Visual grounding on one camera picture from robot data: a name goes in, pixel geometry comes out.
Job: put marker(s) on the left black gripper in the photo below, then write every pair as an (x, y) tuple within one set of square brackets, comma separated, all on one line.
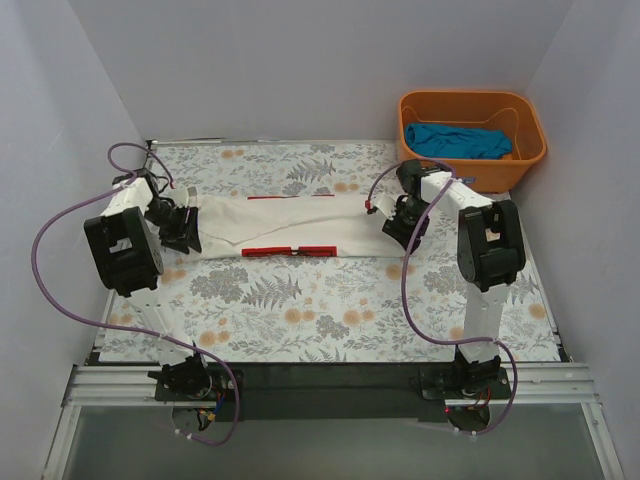
[(181, 226)]

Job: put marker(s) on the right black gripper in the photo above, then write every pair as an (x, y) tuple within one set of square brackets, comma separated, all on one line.
[(405, 226)]

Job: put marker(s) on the white t shirt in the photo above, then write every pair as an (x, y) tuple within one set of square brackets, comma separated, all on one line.
[(325, 225)]

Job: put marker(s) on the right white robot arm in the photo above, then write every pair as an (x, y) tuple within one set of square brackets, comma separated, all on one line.
[(490, 254)]

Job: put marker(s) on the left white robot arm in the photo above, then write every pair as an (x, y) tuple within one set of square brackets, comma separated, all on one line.
[(126, 242)]

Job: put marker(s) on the floral table mat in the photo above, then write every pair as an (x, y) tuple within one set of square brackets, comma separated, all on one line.
[(311, 310)]

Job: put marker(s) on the blue t shirt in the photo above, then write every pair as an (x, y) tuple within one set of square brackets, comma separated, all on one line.
[(447, 142)]

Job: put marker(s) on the orange plastic basket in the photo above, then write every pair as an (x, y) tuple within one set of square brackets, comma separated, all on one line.
[(506, 111)]

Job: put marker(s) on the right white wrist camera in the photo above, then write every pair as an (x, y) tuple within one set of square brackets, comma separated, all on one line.
[(385, 205)]

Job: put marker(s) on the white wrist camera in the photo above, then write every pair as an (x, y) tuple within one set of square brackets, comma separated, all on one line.
[(185, 196), (385, 205)]

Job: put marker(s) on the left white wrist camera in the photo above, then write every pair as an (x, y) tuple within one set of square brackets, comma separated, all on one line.
[(185, 196)]

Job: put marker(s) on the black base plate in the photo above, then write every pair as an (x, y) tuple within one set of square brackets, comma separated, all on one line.
[(338, 391)]

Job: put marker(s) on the aluminium frame rail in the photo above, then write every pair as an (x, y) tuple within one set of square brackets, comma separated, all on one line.
[(533, 383)]

